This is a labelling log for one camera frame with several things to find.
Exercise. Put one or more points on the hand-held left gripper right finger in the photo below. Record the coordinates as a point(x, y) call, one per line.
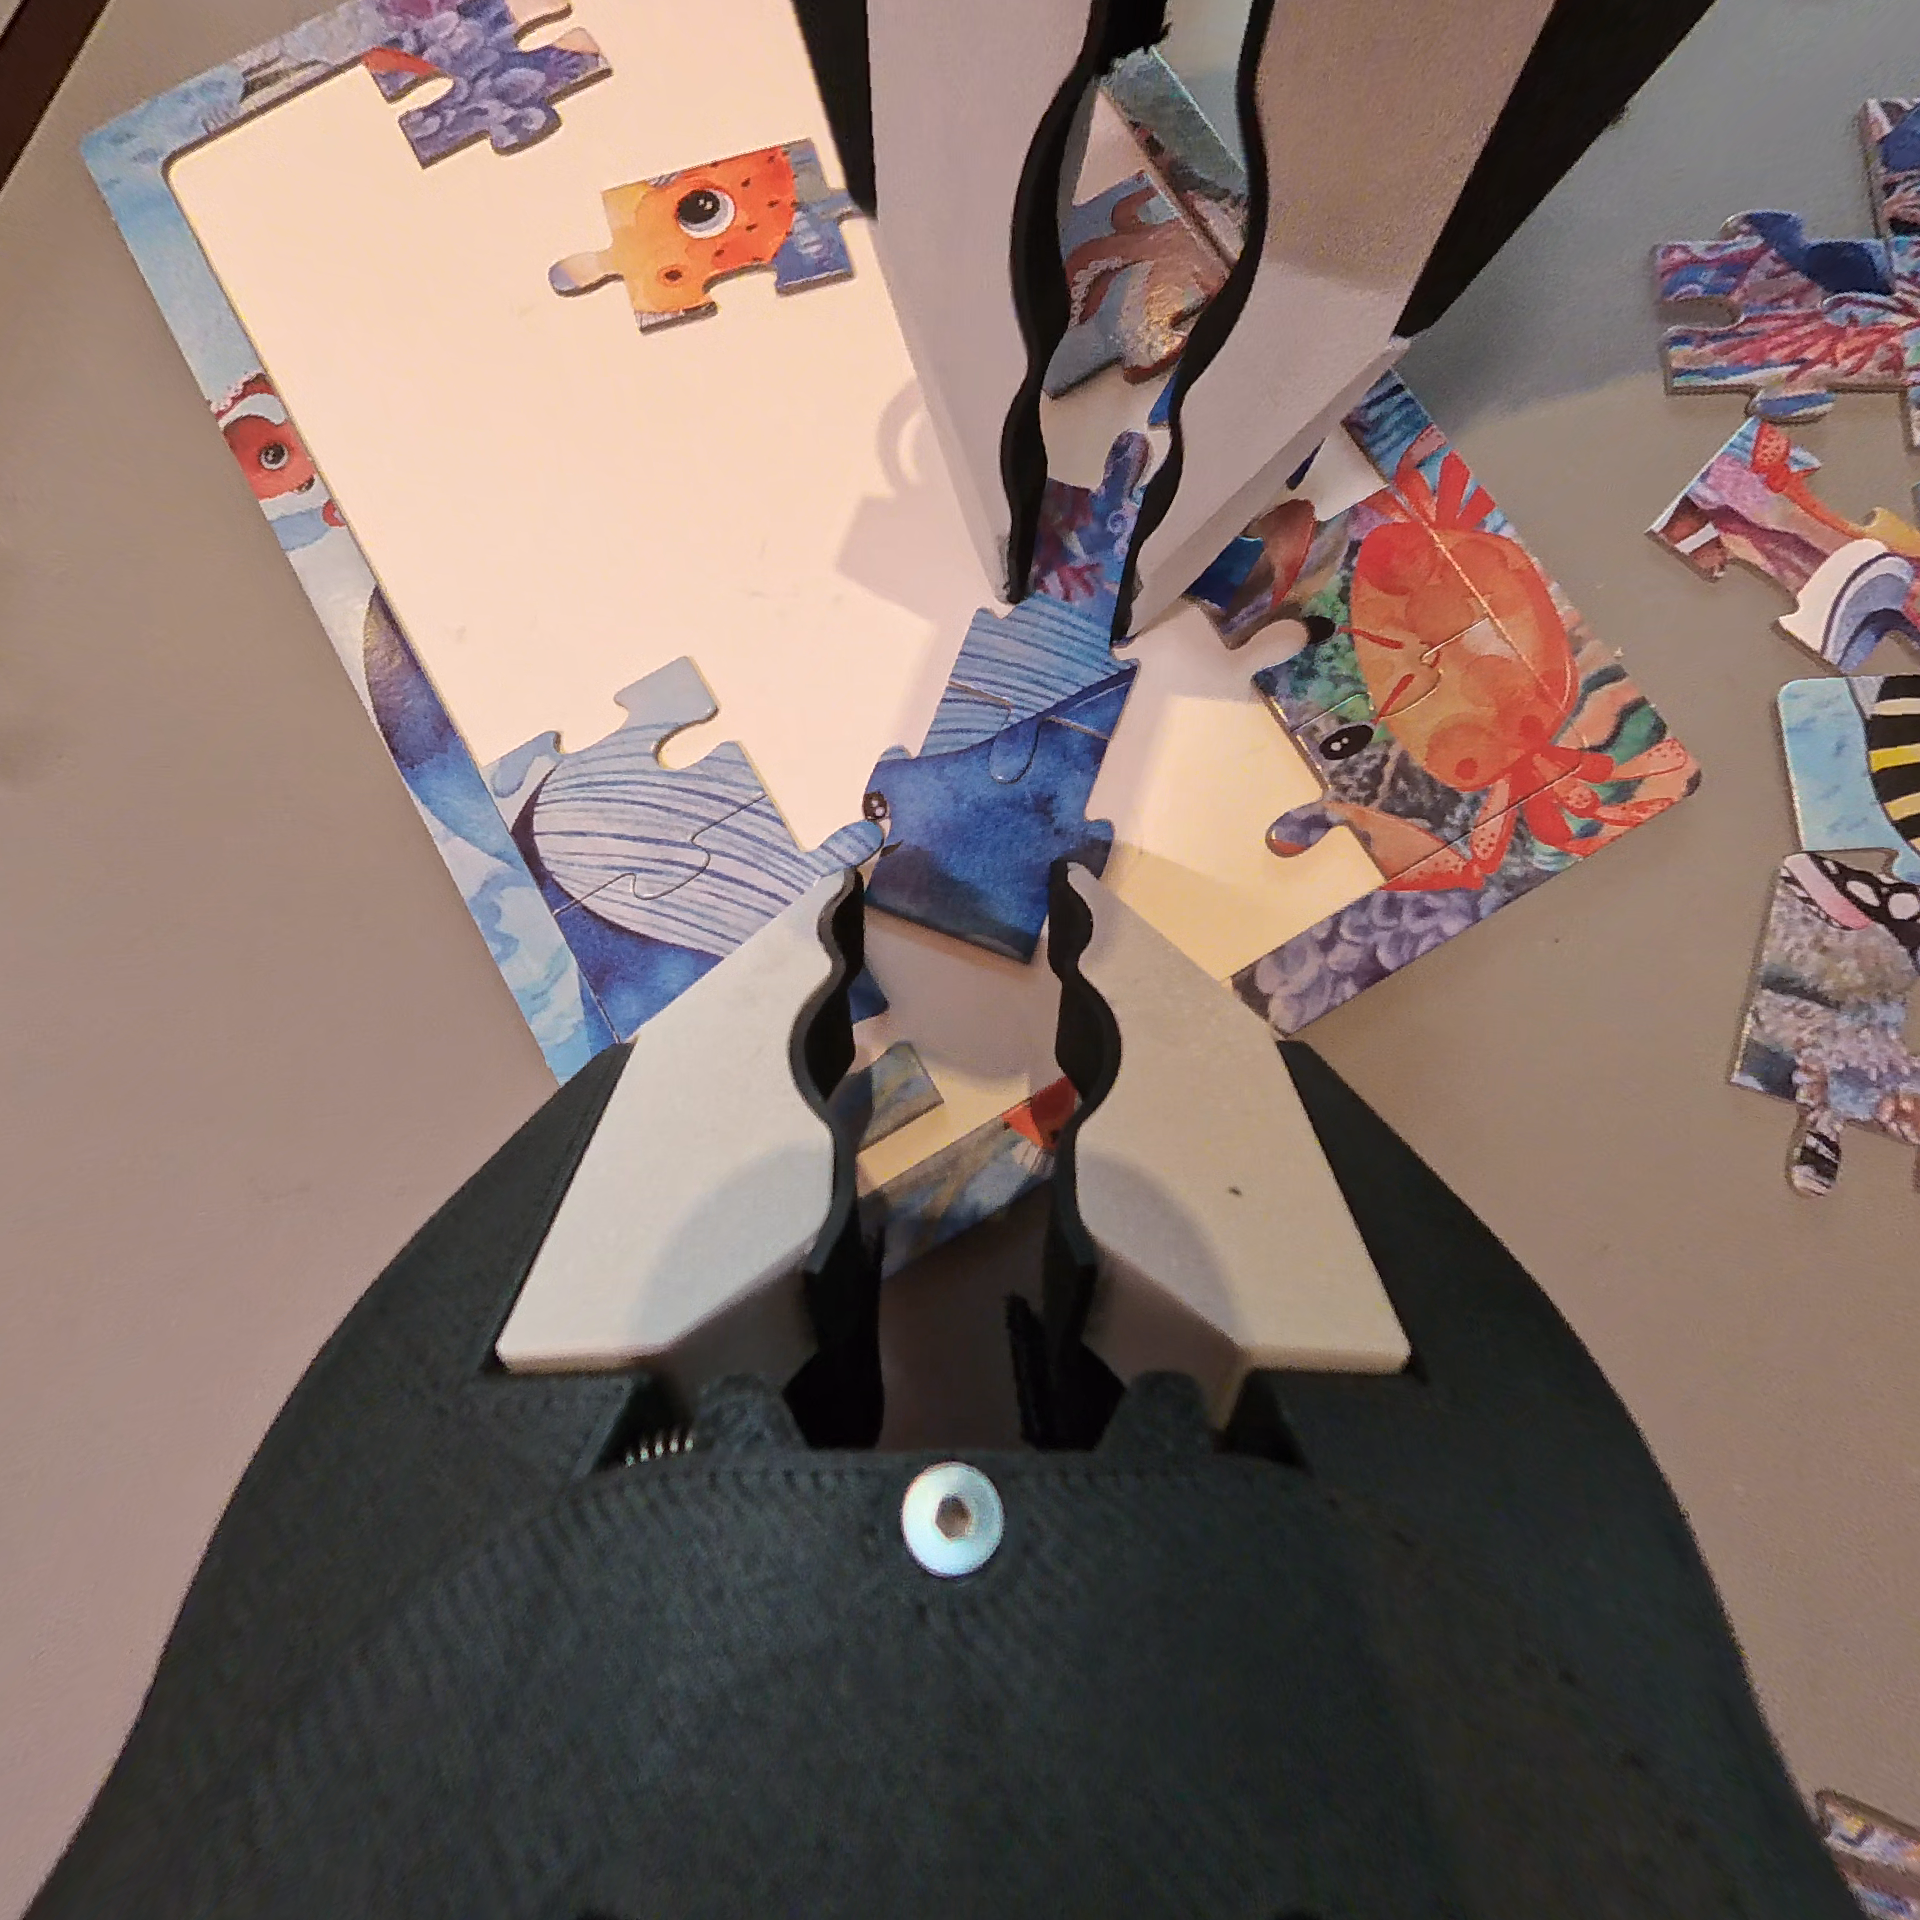
point(1230, 1215)

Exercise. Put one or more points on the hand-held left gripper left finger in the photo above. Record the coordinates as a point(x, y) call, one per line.
point(676, 1215)

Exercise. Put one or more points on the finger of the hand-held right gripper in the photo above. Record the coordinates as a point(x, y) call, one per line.
point(1319, 180)
point(943, 180)

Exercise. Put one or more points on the red octopus puzzle piece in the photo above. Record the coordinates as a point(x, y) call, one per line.
point(1140, 256)

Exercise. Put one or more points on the orange pufferfish puzzle piece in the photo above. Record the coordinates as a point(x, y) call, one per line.
point(705, 224)

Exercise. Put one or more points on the dark blue whale face piece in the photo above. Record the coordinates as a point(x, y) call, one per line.
point(974, 840)

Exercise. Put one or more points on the blue striped coral puzzle piece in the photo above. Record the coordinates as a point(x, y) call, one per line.
point(1035, 660)

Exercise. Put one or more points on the joined orange crab puzzle pieces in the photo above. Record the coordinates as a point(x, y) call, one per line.
point(1453, 677)

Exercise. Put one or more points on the ocean jigsaw puzzle frame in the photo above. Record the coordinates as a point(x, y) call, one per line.
point(495, 494)

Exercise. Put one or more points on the joined coral reef puzzle pieces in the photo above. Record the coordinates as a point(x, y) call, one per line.
point(1801, 298)

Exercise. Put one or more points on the joined blue whale puzzle pieces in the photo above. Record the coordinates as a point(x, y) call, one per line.
point(646, 840)

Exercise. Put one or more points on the black white spotted puzzle piece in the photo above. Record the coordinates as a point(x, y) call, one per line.
point(1829, 1004)

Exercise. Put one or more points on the yellow black striped fish piece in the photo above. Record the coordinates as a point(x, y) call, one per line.
point(1851, 765)

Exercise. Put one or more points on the purple orange fish puzzle piece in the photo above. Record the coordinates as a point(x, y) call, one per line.
point(1866, 1851)

